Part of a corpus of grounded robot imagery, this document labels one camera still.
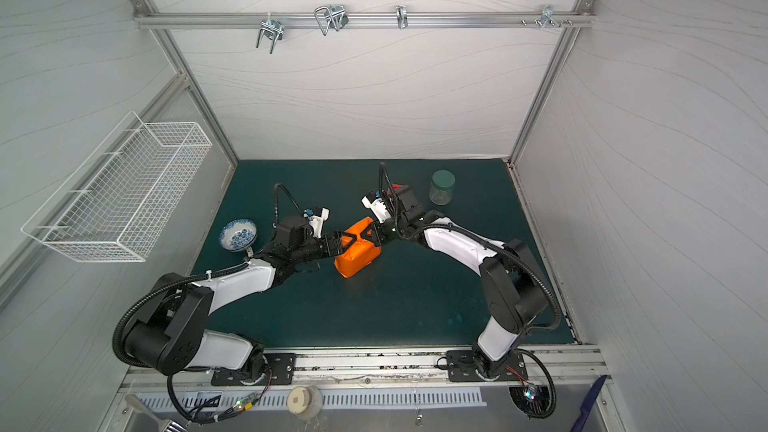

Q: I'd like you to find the blue white ceramic spoon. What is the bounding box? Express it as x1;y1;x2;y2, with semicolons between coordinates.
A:
218;219;258;258

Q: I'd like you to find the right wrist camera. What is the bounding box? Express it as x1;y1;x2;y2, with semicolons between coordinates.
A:
361;192;392;223

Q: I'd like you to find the metal U-bolt clamp middle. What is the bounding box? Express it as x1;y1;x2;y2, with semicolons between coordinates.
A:
313;4;349;36

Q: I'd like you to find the metal spatula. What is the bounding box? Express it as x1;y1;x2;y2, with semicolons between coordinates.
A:
124;394;186;432

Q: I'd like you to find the green table mat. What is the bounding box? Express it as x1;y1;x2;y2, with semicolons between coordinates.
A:
194;159;534;348

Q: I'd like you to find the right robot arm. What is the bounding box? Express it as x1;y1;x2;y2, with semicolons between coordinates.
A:
361;186;563;377

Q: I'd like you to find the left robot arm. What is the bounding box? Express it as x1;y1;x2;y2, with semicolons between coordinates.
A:
112;216;357;376

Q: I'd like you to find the glass jar green lid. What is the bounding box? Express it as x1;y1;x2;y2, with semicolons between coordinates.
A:
429;169;456;206

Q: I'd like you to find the metal U-bolt clamp left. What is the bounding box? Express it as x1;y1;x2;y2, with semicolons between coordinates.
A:
255;17;284;54

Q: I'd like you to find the metal u-bolt clamp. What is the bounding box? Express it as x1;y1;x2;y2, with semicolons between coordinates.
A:
313;4;349;36
255;17;284;54

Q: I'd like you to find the metal bracket clamp right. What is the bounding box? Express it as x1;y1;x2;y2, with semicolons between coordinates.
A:
520;5;573;30

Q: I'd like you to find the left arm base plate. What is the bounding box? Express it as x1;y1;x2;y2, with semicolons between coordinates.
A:
211;352;297;387

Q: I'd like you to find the small metal hook clamp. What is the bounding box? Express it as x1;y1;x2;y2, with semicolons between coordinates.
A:
395;5;408;30

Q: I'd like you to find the round white puck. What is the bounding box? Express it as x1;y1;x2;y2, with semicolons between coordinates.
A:
286;386;323;421

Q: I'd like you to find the aluminium crossbar rail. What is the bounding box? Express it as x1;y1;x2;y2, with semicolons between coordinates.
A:
134;9;597;30

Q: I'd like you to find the blue handled tool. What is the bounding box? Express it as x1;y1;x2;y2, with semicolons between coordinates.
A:
570;375;608;432

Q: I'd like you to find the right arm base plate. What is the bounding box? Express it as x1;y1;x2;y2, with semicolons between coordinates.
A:
436;350;528;383

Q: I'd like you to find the white slotted cable duct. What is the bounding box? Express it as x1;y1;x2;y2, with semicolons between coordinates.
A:
133;387;487;413

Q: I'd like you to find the white wire basket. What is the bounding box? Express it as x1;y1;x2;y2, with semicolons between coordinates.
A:
21;111;212;263

